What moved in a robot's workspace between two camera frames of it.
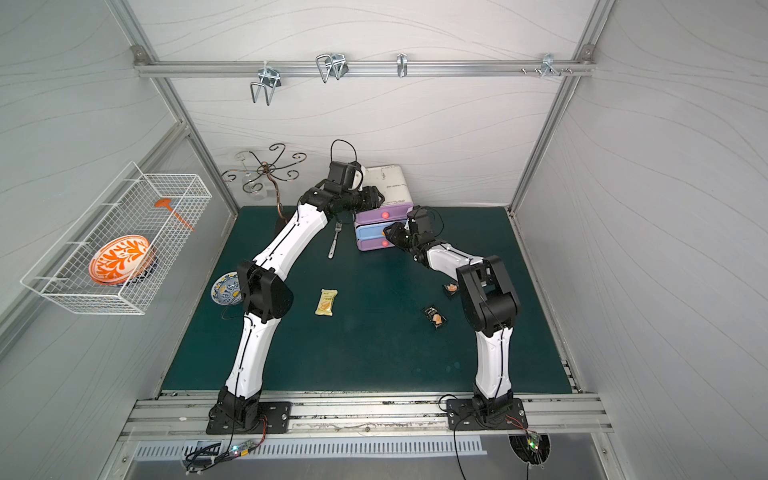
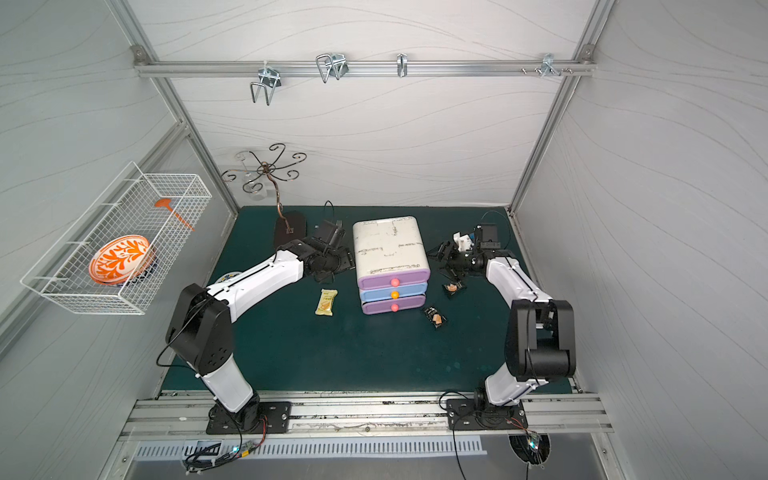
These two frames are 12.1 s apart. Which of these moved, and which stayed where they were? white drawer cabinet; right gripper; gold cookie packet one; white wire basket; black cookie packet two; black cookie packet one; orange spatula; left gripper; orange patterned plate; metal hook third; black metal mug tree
Moved: left gripper; white drawer cabinet; right gripper
Stayed: white wire basket; black metal mug tree; black cookie packet two; black cookie packet one; metal hook third; orange patterned plate; gold cookie packet one; orange spatula
